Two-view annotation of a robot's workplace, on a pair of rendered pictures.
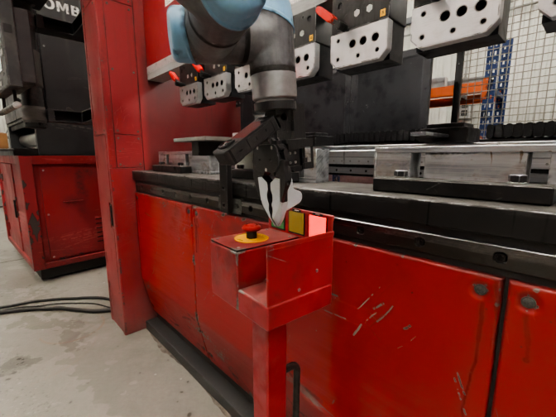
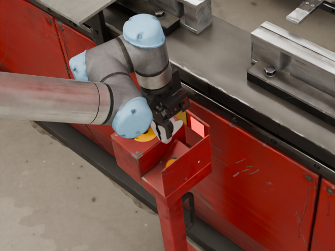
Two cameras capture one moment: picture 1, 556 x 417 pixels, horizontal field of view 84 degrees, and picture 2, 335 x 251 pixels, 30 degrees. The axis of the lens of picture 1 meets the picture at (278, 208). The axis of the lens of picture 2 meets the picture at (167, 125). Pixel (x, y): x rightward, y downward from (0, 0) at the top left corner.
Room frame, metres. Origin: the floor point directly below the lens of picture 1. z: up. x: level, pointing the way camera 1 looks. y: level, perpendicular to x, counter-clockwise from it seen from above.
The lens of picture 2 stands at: (-0.42, -0.05, 1.94)
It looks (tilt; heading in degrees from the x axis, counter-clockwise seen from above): 48 degrees down; 2
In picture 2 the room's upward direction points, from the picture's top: 8 degrees counter-clockwise
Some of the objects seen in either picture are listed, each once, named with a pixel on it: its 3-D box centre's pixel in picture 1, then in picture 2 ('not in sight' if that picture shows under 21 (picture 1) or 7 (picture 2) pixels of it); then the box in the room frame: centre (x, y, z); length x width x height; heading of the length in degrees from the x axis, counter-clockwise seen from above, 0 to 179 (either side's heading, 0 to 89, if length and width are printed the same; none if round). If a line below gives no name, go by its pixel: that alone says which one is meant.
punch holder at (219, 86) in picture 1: (223, 76); not in sight; (1.23, 0.20, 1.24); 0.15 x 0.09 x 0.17; 44
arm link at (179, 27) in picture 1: (209, 32); (103, 70); (0.49, 0.10, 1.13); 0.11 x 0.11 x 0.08; 22
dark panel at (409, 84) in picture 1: (310, 121); not in sight; (1.59, -0.16, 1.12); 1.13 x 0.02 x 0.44; 44
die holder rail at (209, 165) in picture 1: (187, 161); not in sight; (1.47, 0.42, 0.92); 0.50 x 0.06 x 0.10; 44
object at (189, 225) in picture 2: (289, 397); (186, 212); (0.64, -0.03, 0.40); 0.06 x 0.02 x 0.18; 129
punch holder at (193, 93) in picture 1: (197, 84); not in sight; (1.37, 0.34, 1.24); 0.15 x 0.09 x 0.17; 44
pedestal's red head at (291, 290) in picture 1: (269, 256); (160, 146); (0.60, 0.02, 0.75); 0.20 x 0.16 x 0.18; 39
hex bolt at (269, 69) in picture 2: (400, 174); (269, 70); (0.66, -0.26, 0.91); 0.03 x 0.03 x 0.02
